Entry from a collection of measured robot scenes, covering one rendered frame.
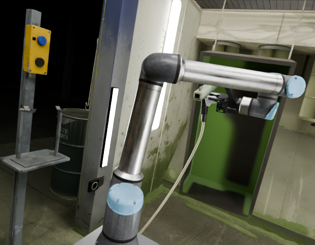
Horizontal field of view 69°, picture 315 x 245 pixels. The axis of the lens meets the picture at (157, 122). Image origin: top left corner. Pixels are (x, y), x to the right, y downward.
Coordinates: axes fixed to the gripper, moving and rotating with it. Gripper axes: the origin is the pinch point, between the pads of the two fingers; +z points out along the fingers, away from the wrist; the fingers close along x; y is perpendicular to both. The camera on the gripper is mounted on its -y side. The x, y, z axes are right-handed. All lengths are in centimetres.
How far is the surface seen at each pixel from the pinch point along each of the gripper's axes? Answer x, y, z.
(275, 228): 81, 165, -63
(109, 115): -2, 30, 71
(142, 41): 48, -16, 73
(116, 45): 16, -17, 73
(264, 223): 80, 165, -51
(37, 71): -38, -11, 88
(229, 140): 65, 66, -5
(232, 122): 68, 50, -4
